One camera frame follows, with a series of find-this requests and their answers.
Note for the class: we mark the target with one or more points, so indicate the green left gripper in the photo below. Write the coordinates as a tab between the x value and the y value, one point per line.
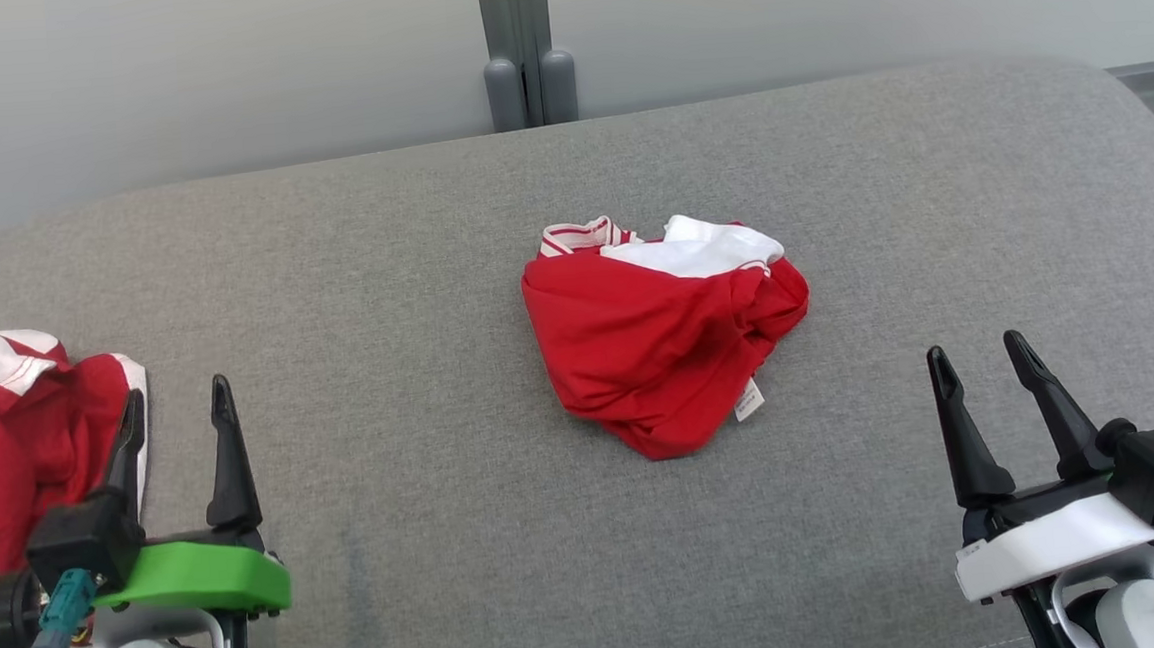
202	577

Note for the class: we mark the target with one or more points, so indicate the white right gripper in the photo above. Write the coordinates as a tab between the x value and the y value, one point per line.
1051	545

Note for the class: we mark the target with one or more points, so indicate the red basketball shorts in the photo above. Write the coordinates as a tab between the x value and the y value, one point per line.
15	469

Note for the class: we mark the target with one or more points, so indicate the red basketball jersey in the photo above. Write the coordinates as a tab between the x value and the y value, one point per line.
639	350

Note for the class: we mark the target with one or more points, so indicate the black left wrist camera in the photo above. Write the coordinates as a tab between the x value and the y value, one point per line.
84	539

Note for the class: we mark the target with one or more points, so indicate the grey partition post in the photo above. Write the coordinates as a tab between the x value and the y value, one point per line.
525	47

